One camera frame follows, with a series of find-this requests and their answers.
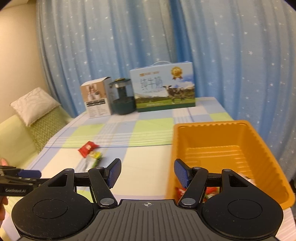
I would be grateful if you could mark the red white-label snack packet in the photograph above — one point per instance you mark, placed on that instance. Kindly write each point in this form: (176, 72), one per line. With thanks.
(87, 148)

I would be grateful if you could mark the pale yellow sofa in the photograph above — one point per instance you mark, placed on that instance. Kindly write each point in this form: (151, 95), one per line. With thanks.
(13, 139)

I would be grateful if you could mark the silver snack packet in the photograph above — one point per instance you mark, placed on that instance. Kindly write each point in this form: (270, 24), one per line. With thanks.
(89, 165)

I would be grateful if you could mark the white textured cushion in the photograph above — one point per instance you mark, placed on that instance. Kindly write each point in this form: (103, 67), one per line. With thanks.
(32, 104)

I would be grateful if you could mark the orange plastic tray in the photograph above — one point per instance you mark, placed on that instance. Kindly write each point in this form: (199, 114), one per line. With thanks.
(219, 139)

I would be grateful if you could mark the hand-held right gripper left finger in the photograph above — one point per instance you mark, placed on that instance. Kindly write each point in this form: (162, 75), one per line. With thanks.
(114, 172)

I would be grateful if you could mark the person's left hand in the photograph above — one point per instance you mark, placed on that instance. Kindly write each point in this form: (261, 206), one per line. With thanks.
(2, 208)

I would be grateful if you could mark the dark green humidifier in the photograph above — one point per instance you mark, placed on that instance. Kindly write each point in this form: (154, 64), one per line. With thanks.
(122, 102)

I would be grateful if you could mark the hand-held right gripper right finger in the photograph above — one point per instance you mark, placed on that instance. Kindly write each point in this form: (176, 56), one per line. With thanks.
(181, 172)

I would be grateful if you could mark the blue starry curtain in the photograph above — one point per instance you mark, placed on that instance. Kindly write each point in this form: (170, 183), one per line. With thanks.
(242, 58)
(92, 46)

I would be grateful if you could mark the small red foil candy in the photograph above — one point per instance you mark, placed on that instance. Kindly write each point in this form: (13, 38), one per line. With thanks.
(211, 191)

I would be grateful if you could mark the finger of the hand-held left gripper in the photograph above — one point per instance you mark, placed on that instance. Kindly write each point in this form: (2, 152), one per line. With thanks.
(30, 174)

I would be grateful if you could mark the blue milk carton box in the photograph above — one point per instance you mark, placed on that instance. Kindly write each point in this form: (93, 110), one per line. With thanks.
(161, 92)

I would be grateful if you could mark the green zigzag cushion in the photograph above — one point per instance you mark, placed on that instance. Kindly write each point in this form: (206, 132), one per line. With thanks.
(46, 129)

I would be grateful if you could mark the white product box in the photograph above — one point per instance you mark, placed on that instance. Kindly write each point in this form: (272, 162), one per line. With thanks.
(96, 99)

